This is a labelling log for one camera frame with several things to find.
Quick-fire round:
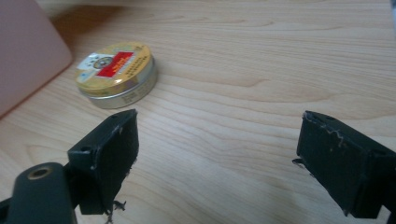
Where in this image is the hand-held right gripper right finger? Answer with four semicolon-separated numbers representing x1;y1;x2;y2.
292;110;396;219

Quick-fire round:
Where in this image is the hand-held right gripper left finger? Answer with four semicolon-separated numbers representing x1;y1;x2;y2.
66;108;140;217

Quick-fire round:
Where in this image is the round yellow metal tin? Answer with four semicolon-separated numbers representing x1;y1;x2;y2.
75;42;158;110

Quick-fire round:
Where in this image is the pink flat board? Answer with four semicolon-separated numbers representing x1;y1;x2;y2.
0;0;74;119

